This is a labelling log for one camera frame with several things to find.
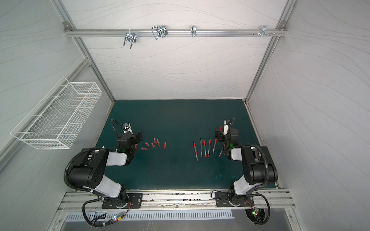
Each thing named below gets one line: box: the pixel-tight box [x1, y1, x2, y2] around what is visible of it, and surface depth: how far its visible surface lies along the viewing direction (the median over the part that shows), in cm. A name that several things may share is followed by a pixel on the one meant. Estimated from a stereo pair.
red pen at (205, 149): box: [202, 137, 208, 158], surface depth 95 cm
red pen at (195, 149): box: [193, 141, 199, 162], surface depth 94 cm
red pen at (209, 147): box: [207, 137, 212, 158], surface depth 95 cm
